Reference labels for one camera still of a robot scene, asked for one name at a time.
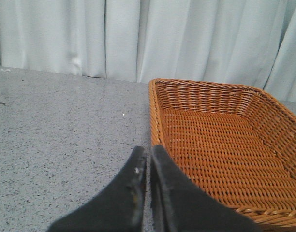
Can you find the brown wicker basket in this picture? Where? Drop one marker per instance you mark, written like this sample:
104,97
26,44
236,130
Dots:
235,142

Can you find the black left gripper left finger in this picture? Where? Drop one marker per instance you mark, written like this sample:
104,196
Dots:
119,207

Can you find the white curtain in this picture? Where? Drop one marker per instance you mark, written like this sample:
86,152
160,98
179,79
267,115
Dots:
249,42

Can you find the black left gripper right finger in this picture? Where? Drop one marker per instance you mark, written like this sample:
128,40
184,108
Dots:
178,205

